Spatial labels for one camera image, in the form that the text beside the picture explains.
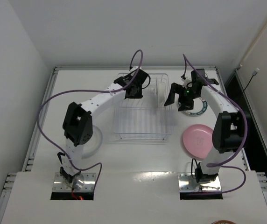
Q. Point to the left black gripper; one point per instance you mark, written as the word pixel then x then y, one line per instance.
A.
pixel 136 94

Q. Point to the green rimmed white plate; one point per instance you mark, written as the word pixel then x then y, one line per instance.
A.
pixel 200 107

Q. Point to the white ribbed plate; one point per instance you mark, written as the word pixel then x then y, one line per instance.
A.
pixel 160 91

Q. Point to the metal base plate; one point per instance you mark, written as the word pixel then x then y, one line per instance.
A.
pixel 84 182
pixel 187 184

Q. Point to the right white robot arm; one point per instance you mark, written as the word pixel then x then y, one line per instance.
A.
pixel 230 131

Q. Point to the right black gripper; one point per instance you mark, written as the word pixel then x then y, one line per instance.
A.
pixel 181 94

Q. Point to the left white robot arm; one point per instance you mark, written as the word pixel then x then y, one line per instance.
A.
pixel 77 124

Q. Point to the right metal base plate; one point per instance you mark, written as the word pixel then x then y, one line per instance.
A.
pixel 187 184

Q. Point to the brown round object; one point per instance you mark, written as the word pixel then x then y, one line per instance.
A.
pixel 223 222

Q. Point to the clear glass plate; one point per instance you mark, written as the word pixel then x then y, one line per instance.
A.
pixel 94 144

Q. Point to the white wire dish rack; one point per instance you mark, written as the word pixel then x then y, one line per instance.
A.
pixel 141 119

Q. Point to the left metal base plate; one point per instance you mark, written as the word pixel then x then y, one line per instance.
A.
pixel 84 182

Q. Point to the pink plate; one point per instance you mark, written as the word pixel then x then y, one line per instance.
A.
pixel 197 140

